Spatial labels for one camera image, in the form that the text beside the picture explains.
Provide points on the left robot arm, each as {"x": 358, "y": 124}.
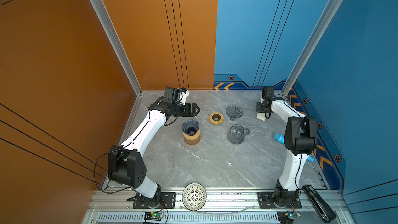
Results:
{"x": 125, "y": 162}

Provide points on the left circuit board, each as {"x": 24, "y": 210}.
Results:
{"x": 153, "y": 217}

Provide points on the grey glass dripper cone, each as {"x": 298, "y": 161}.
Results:
{"x": 234, "y": 112}

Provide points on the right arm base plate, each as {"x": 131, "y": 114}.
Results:
{"x": 266, "y": 199}

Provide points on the grey glass mug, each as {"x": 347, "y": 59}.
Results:
{"x": 236, "y": 134}

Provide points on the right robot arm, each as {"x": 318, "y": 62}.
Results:
{"x": 300, "y": 140}

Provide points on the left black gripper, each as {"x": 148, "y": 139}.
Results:
{"x": 193, "y": 113}

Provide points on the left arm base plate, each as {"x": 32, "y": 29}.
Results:
{"x": 159, "y": 200}

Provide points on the white patterned bowl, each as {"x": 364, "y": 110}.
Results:
{"x": 194, "y": 197}

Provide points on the black stapler-like tool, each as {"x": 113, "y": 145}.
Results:
{"x": 324, "y": 211}

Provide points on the circuit board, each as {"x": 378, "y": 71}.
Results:
{"x": 288, "y": 217}
{"x": 153, "y": 217}

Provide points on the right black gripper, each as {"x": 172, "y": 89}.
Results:
{"x": 258, "y": 107}

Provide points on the orange glass carafe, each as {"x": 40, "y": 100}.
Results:
{"x": 192, "y": 141}

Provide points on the right circuit board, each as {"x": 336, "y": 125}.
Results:
{"x": 288, "y": 217}

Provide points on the coffee filter box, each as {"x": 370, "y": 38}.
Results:
{"x": 261, "y": 116}

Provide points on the blue cylinder tool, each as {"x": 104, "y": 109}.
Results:
{"x": 280, "y": 138}

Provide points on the blue glass dripper cone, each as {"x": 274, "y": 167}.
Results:
{"x": 190, "y": 127}

